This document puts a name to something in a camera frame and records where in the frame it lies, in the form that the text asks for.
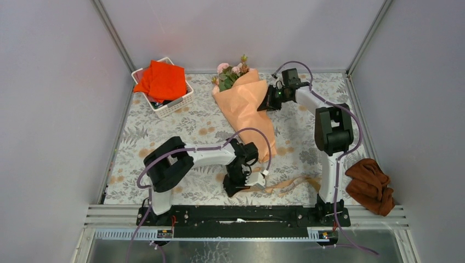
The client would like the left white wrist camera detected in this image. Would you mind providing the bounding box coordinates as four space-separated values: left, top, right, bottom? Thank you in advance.
245 170 269 190

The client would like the pink fake flower bouquet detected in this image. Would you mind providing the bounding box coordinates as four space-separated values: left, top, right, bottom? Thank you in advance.
211 54 250 93

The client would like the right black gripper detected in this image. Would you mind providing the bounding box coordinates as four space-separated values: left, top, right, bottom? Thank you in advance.
257 85 290 112

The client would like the orange cloth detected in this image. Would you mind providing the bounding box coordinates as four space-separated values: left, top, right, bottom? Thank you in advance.
134 60 188 103

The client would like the brown cloth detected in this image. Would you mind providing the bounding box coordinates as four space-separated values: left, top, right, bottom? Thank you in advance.
345 158 395 216

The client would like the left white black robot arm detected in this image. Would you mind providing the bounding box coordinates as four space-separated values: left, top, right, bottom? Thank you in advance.
144 136 266 225

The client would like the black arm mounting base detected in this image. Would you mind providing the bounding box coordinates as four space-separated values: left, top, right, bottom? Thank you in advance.
136 205 351 238

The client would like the beige kraft wrapping paper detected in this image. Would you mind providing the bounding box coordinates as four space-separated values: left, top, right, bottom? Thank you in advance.
212 69 277 163

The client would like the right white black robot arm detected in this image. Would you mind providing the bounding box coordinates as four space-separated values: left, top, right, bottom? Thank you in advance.
257 68 354 226

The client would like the tan ribbon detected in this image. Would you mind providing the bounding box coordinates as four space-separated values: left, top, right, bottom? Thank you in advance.
233 174 322 198

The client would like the floral patterned table mat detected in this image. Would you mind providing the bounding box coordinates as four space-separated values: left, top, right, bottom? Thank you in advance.
103 72 367 207

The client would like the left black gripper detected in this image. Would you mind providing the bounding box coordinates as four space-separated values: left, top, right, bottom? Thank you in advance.
222 164 251 198

